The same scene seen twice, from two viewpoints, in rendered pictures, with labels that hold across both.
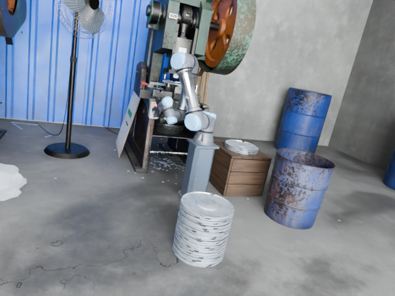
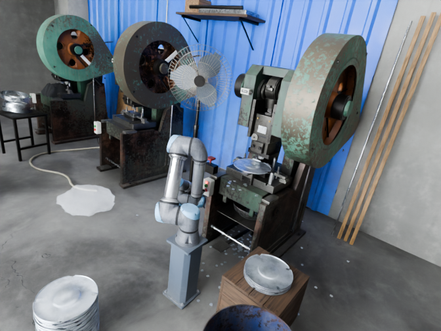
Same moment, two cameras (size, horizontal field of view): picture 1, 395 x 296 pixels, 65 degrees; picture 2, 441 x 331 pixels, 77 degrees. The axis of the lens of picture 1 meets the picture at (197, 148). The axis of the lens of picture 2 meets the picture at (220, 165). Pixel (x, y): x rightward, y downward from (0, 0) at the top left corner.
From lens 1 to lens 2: 216 cm
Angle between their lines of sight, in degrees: 58
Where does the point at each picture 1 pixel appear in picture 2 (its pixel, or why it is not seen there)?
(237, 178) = not seen: hidden behind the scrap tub
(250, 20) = (309, 96)
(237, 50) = (294, 138)
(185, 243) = not seen: hidden behind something
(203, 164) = (175, 263)
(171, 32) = (246, 108)
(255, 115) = not seen: outside the picture
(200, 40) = (278, 119)
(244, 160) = (237, 291)
